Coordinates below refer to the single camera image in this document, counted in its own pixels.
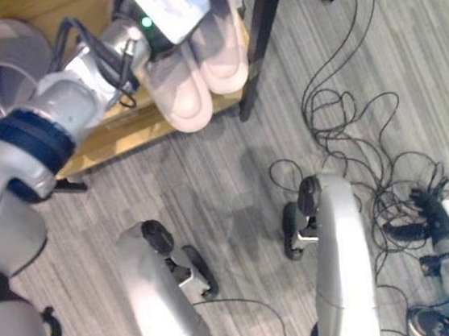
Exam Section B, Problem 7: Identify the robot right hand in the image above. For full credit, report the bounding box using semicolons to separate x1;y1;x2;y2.
379;183;449;248

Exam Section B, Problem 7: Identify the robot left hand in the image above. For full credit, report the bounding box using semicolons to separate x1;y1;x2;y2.
109;0;218;66

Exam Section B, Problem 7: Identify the pink slipper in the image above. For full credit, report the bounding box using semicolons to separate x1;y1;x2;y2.
184;0;254;98
140;39;218;138

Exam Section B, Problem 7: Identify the robot right leg silver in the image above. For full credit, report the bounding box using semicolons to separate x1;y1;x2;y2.
294;168;382;336

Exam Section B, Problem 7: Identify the robot leg silver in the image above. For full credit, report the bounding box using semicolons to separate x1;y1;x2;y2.
113;213;222;336
294;168;382;336

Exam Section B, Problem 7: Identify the robot right foot dark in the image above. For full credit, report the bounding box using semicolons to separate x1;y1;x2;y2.
279;198;321;263

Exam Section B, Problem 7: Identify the robot foot dark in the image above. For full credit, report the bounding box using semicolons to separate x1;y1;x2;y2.
165;242;221;305
279;198;321;263

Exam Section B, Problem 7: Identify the grey slipper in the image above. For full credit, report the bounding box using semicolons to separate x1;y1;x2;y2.
0;14;60;118

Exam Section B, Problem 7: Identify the robot left foot dark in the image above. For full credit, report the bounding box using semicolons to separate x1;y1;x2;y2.
165;242;221;305

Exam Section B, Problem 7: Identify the robot left leg silver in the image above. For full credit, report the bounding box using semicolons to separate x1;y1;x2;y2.
113;213;222;336

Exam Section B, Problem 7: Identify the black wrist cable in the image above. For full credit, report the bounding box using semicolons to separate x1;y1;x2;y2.
44;9;142;118

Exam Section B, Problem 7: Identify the tangled black floor cable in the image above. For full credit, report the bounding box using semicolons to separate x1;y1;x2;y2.
248;0;449;336

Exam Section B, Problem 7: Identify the wooden shoe rack black frame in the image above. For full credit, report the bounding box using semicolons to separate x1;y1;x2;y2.
0;0;310;202

